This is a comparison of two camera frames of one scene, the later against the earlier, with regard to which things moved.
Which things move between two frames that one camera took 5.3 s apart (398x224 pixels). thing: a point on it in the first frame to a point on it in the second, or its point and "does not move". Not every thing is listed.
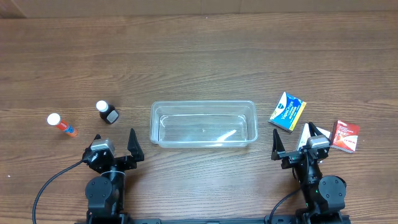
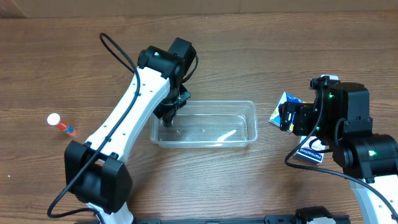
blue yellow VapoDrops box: (287, 112) does not move
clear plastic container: (204, 124) does not move
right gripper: (296, 156) to (288, 116)
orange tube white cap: (54, 119) does not move
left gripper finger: (134, 147) to (167, 118)
